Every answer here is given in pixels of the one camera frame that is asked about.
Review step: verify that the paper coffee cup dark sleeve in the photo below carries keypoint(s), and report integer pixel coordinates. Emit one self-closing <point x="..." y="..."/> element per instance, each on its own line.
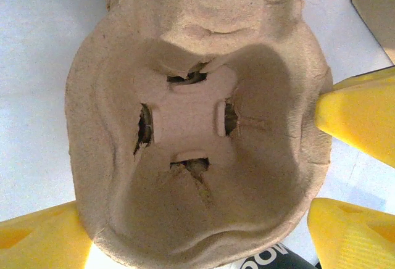
<point x="277" y="258"/>

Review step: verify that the brown pulp cup carrier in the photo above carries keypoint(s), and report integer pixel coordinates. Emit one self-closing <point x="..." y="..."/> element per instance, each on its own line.
<point x="191" y="121"/>

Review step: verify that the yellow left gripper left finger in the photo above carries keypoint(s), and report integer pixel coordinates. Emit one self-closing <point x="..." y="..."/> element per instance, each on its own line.
<point x="40" y="241"/>

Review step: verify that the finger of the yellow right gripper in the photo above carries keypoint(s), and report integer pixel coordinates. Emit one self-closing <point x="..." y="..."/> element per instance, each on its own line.
<point x="361" y="114"/>

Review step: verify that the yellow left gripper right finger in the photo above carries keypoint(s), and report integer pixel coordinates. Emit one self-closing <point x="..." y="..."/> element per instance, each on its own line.
<point x="355" y="238"/>

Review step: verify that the cardboard napkin tray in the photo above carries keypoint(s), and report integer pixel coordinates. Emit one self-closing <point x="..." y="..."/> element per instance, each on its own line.
<point x="379" y="13"/>

